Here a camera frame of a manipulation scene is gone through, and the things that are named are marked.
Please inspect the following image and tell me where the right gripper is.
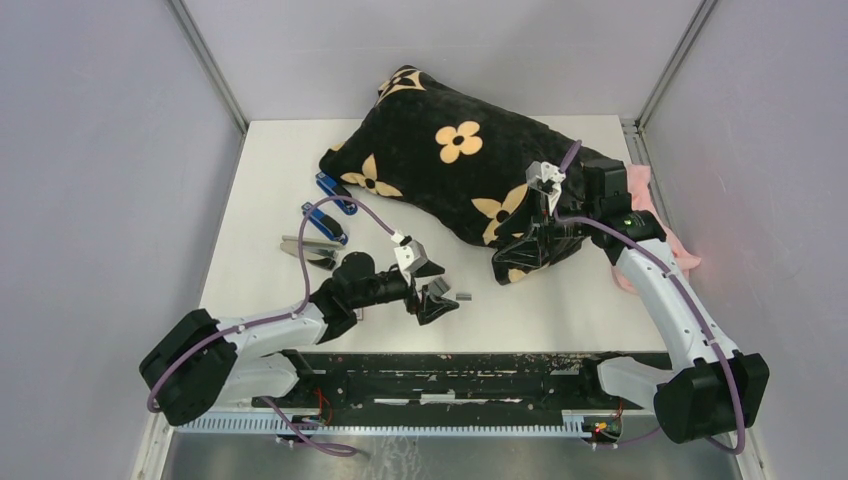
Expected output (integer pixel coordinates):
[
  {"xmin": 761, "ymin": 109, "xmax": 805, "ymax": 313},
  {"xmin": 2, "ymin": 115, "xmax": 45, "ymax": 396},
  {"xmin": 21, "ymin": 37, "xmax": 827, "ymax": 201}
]
[{"xmin": 495, "ymin": 183, "xmax": 600, "ymax": 268}]

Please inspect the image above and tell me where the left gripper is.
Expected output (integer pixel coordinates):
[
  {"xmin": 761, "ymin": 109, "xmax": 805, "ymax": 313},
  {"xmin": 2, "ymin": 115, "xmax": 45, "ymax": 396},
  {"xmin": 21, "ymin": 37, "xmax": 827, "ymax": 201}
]
[{"xmin": 351, "ymin": 260, "xmax": 458, "ymax": 324}]

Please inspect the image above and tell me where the box of staples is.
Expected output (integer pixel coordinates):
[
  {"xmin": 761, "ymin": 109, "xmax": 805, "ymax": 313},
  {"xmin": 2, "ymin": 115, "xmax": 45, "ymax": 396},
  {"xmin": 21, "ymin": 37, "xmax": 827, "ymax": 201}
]
[{"xmin": 428, "ymin": 276, "xmax": 451, "ymax": 297}]

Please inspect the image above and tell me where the grey beige stapler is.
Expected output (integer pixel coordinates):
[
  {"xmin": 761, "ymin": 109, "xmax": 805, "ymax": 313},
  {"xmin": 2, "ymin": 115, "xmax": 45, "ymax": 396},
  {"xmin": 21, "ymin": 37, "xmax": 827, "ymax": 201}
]
[{"xmin": 279, "ymin": 235, "xmax": 345, "ymax": 271}]

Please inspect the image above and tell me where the blue stapler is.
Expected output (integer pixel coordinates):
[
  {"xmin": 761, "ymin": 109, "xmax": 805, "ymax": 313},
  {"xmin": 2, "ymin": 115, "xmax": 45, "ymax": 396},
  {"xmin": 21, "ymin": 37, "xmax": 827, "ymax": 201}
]
[
  {"xmin": 301, "ymin": 202, "xmax": 349, "ymax": 245},
  {"xmin": 315, "ymin": 171, "xmax": 359, "ymax": 216}
]

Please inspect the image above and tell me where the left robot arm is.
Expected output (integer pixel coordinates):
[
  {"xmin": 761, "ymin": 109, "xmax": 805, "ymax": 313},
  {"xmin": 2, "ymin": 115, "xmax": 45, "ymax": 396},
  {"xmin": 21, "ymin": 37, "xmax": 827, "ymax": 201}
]
[{"xmin": 139, "ymin": 252, "xmax": 459, "ymax": 426}]

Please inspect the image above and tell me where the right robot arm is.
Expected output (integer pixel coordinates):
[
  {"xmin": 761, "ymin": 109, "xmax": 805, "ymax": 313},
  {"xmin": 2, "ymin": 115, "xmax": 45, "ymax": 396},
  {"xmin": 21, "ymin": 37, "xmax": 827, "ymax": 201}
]
[{"xmin": 492, "ymin": 159, "xmax": 770, "ymax": 455}]

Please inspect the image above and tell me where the black pillow with beige flowers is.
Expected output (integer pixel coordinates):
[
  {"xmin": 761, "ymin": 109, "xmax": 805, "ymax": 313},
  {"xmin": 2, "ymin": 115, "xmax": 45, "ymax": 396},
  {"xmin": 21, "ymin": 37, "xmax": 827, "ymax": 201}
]
[{"xmin": 319, "ymin": 65, "xmax": 574, "ymax": 249}]

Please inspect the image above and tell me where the pink cloth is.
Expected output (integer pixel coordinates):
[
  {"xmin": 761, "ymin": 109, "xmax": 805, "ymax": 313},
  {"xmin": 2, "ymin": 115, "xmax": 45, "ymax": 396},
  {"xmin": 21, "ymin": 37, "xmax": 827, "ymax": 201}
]
[{"xmin": 612, "ymin": 164, "xmax": 702, "ymax": 296}]

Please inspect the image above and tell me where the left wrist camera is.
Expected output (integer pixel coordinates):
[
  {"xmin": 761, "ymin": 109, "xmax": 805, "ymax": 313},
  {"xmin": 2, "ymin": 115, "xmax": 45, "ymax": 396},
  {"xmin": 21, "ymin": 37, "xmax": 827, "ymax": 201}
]
[{"xmin": 391, "ymin": 230, "xmax": 429, "ymax": 282}]

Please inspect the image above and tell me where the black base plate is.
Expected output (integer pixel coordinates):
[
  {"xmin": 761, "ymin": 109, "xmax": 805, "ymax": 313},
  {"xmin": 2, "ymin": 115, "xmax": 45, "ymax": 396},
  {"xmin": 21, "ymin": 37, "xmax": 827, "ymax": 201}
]
[{"xmin": 272, "ymin": 352, "xmax": 642, "ymax": 427}]

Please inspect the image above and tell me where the white cable duct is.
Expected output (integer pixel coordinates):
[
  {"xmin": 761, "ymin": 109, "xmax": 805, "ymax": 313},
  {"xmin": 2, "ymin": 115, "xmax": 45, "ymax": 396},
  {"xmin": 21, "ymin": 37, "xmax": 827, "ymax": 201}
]
[{"xmin": 175, "ymin": 411, "xmax": 604, "ymax": 440}]

